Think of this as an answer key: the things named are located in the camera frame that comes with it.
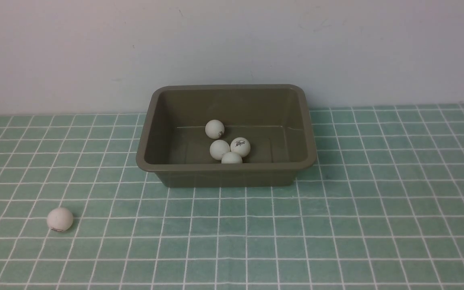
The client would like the white ball with logo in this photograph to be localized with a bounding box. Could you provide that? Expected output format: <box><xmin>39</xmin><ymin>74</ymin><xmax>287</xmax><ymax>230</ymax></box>
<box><xmin>230</xmin><ymin>137</ymin><xmax>251</xmax><ymax>158</ymax></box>

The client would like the white ball front logo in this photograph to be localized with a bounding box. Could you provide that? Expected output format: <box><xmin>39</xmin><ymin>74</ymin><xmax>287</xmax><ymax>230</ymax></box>
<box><xmin>221</xmin><ymin>151</ymin><xmax>243</xmax><ymax>164</ymax></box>

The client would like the plain white ball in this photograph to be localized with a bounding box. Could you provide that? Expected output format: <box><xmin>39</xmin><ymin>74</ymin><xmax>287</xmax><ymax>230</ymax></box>
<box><xmin>209</xmin><ymin>140</ymin><xmax>230</xmax><ymax>161</ymax></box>

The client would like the white ball bin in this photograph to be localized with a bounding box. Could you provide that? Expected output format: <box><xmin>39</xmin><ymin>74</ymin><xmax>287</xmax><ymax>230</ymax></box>
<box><xmin>205</xmin><ymin>119</ymin><xmax>225</xmax><ymax>140</ymax></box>

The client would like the green checkered tablecloth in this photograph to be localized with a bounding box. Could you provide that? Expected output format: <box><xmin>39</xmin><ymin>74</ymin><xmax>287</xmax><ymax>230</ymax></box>
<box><xmin>0</xmin><ymin>104</ymin><xmax>464</xmax><ymax>290</ymax></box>

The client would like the olive plastic storage bin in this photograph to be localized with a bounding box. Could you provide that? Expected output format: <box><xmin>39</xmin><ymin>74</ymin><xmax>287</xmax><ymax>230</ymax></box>
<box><xmin>136</xmin><ymin>84</ymin><xmax>317</xmax><ymax>188</ymax></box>

